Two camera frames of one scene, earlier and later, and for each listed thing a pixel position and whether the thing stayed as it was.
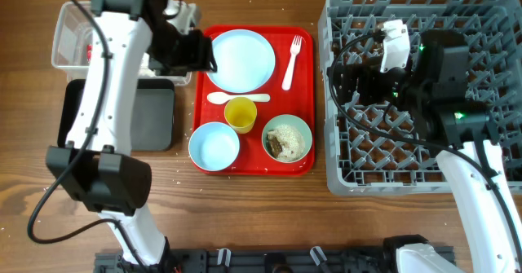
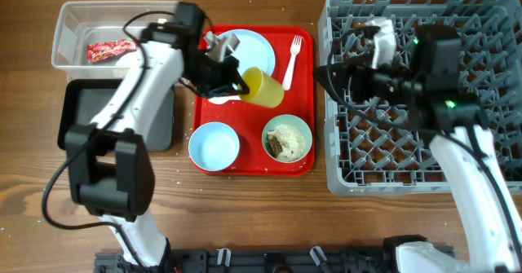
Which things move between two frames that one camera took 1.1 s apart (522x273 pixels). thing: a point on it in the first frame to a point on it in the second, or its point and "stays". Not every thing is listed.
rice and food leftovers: [285, 143] stays
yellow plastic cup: [241, 114] to [264, 90]
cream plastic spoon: [222, 98] stays
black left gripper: [199, 55] to [231, 65]
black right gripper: [357, 73] stays
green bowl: [286, 138] stays
